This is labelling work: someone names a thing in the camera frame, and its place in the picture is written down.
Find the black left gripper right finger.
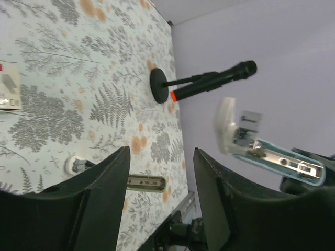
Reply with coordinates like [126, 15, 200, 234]
[193, 148, 334, 250]

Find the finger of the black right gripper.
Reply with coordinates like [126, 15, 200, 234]
[278, 147, 335, 196]

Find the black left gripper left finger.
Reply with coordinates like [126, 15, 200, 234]
[1, 146, 130, 250]

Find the light blue stapler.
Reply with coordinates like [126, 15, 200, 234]
[214, 97, 326, 187]

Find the beige stapler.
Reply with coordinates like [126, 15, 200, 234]
[65, 155, 167, 193]

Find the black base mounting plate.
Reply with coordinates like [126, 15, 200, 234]
[139, 210, 208, 251]

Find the floral patterned table mat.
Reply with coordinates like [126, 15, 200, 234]
[1, 1, 188, 250]

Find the black microphone stand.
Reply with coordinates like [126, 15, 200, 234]
[150, 68, 219, 104]

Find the aluminium frame rail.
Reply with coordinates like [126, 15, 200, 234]
[171, 191, 197, 224]

